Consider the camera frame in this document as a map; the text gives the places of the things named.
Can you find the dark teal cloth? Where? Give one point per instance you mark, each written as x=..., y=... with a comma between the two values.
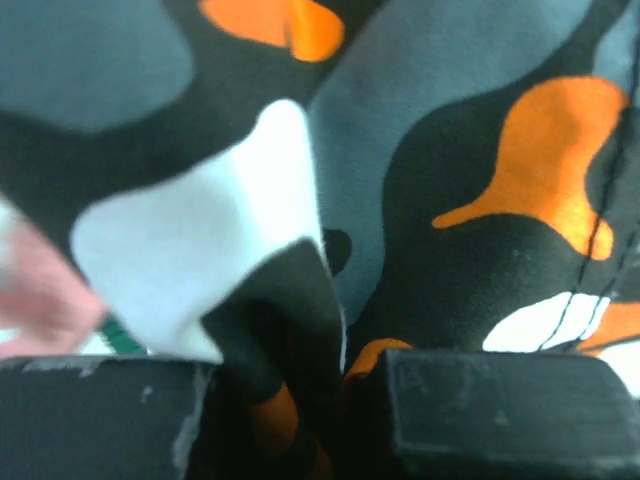
x=118, y=340

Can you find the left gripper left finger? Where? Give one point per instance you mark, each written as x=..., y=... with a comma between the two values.
x=89, y=417

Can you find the black orange grey camouflage cloth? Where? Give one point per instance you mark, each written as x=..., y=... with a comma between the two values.
x=285, y=191

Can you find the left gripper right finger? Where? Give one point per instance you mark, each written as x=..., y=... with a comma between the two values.
x=508, y=416

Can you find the pink patterned cloth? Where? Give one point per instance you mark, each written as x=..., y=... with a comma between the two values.
x=46, y=309

